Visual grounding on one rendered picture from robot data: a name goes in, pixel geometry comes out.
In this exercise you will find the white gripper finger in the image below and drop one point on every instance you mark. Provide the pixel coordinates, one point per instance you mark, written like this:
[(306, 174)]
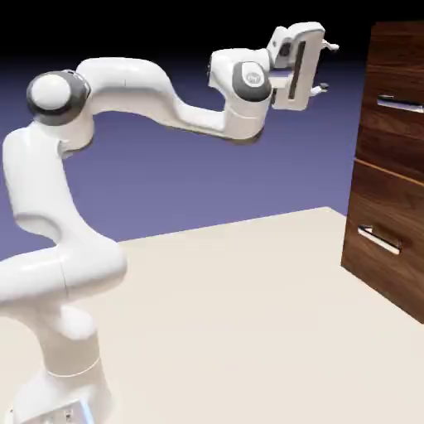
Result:
[(318, 89), (329, 44)]

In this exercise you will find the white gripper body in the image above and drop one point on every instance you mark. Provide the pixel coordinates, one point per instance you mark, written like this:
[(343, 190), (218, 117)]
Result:
[(308, 66)]

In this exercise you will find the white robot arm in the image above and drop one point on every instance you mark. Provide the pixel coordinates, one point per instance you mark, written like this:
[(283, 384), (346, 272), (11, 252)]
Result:
[(139, 82)]

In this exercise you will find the dark wood drawer front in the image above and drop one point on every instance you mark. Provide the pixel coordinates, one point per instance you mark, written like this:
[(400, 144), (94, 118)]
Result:
[(387, 265), (396, 132)]

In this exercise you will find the dark wood cabinet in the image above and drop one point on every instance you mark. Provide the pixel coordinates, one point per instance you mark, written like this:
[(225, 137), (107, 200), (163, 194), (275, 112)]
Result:
[(394, 205)]

